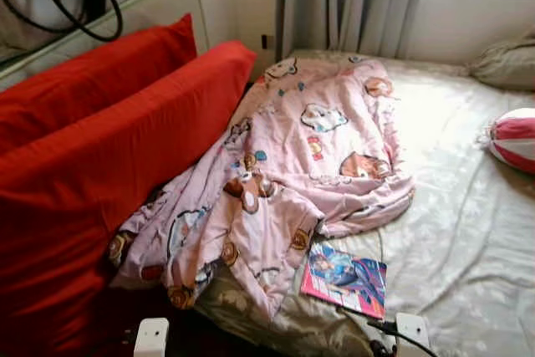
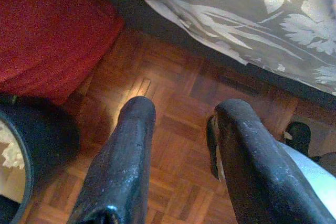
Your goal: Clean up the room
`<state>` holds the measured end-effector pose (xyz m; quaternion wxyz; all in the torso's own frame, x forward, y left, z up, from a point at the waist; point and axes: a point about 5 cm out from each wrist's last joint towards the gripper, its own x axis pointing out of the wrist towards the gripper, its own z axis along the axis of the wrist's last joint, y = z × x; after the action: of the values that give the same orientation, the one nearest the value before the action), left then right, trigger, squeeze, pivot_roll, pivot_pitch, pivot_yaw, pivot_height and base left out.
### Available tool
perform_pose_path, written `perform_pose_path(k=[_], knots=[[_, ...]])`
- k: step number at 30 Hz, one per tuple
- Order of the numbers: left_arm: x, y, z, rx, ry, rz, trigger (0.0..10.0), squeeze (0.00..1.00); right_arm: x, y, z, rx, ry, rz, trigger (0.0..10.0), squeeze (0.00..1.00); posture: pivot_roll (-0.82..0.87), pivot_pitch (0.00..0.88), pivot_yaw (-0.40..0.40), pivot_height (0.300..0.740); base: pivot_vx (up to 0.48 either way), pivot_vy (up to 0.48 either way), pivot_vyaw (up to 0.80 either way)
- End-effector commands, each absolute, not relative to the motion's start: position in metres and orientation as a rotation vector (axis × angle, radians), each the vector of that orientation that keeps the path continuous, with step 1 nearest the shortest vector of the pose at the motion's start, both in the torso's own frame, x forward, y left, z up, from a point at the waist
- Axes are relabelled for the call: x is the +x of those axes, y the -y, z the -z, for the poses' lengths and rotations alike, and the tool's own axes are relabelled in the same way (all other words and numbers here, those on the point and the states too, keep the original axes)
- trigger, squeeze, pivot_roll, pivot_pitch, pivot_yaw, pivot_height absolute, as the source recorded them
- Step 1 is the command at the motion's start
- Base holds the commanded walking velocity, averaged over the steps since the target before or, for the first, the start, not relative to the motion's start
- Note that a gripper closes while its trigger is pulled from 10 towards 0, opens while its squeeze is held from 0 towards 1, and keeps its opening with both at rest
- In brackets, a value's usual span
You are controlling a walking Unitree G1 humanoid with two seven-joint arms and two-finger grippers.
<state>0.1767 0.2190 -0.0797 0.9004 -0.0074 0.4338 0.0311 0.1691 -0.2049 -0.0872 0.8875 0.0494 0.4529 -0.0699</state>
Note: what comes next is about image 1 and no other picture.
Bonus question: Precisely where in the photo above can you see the beige floral bed sheet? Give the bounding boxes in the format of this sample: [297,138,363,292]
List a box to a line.
[194,48,535,357]

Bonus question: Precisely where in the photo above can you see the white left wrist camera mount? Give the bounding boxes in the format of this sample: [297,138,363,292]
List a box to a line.
[134,317,171,357]

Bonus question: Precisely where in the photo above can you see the beige floral pillow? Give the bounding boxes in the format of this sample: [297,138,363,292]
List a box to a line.
[466,33,535,92]

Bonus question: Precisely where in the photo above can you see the red white striped round cushion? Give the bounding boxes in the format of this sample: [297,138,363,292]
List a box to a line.
[483,106,535,176]

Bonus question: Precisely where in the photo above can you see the grey curtain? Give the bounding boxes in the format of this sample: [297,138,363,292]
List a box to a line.
[276,0,436,61]

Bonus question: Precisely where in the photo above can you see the colourful comic book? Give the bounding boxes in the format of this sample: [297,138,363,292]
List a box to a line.
[299,242,389,320]

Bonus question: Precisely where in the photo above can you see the pink cartoon print blanket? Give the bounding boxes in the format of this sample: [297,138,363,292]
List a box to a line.
[107,54,416,320]

